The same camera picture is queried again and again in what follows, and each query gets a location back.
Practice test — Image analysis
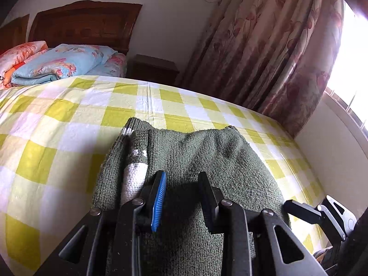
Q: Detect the wooden headboard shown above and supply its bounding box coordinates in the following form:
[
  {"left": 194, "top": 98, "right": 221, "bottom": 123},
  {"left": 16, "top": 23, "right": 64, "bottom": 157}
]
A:
[{"left": 0, "top": 0, "right": 143, "bottom": 55}]

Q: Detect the blue floral folded quilt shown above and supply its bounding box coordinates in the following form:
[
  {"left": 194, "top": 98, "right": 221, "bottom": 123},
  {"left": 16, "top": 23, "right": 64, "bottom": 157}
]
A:
[{"left": 11, "top": 44, "right": 118, "bottom": 86}]

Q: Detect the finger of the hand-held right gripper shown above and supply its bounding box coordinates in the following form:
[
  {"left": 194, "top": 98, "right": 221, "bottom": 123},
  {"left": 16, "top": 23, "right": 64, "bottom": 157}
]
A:
[{"left": 283, "top": 195, "right": 357, "bottom": 242}]

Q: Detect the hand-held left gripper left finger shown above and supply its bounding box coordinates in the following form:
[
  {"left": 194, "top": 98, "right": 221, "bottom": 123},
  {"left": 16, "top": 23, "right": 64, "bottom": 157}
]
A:
[{"left": 37, "top": 170, "right": 167, "bottom": 276}]

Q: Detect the dark wooden nightstand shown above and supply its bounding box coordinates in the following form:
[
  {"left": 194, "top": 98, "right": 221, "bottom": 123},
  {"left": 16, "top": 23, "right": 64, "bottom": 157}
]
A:
[{"left": 126, "top": 54, "right": 180, "bottom": 86}]

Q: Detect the green and white knit sweater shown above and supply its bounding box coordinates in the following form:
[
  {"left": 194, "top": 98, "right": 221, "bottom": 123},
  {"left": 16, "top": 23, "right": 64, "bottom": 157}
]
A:
[{"left": 92, "top": 117, "right": 292, "bottom": 276}]

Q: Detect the floral pillow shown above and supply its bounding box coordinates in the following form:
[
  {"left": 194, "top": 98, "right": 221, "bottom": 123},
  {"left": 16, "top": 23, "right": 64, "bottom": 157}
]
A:
[{"left": 86, "top": 52, "right": 127, "bottom": 78}]

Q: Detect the yellow checkered bed sheet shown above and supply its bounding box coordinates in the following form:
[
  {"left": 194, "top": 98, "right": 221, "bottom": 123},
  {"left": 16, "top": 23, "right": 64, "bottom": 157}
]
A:
[{"left": 0, "top": 75, "right": 331, "bottom": 276}]

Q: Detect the floral pink curtain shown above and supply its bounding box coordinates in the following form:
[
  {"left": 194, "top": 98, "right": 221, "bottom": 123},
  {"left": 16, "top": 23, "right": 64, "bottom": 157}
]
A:
[{"left": 174, "top": 0, "right": 345, "bottom": 137}]

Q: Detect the window with metal grille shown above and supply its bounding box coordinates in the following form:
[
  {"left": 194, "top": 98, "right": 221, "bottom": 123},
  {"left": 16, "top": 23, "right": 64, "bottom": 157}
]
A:
[{"left": 323, "top": 1, "right": 368, "bottom": 140}]

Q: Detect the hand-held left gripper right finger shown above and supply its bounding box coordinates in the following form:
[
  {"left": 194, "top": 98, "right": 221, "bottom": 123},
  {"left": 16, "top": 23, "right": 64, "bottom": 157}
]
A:
[{"left": 198, "top": 172, "right": 328, "bottom": 276}]

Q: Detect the orange floral folded quilt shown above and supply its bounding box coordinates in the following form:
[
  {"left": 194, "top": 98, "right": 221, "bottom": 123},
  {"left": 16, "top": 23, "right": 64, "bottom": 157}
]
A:
[{"left": 0, "top": 41, "right": 49, "bottom": 89}]

